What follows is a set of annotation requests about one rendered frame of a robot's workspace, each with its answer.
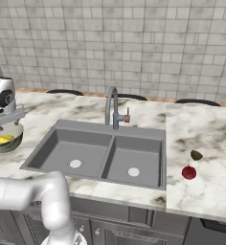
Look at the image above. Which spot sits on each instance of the dark grey dishwasher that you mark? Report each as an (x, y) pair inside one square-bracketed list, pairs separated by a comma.
[(210, 233)]

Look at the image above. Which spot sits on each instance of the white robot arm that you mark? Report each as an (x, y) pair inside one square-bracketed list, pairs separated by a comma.
[(51, 194)]

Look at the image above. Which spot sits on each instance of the grey cupboard door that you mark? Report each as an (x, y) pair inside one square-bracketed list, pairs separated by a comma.
[(137, 234), (12, 228), (80, 231)]

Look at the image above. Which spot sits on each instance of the yellow corn cob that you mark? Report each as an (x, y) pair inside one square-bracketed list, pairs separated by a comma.
[(0, 138)]

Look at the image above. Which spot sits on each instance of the grey double-basin sink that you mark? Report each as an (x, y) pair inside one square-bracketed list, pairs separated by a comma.
[(86, 153)]

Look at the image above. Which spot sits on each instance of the dark red round fruit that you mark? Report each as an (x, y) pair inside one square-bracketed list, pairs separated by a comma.
[(189, 172)]

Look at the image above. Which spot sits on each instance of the grey drawer front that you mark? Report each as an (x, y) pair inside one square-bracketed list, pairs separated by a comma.
[(99, 209)]

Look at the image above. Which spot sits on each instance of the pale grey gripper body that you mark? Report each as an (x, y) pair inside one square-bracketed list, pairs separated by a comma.
[(6, 115)]

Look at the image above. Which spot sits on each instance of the dark green avocado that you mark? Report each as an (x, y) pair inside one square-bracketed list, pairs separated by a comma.
[(196, 155)]

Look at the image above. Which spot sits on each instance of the silver cupboard knob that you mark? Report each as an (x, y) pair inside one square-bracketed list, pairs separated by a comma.
[(96, 232), (81, 228)]

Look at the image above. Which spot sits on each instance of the grey curved tap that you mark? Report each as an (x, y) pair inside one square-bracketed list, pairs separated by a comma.
[(111, 105)]

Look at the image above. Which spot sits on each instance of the black stool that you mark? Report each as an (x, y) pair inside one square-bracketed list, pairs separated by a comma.
[(132, 97), (198, 102), (65, 92)]

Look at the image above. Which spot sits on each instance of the copper tap lever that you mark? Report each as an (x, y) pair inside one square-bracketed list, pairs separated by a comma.
[(127, 117)]

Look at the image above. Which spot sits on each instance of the white and grey bowl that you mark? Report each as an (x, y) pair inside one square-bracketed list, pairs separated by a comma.
[(12, 140)]

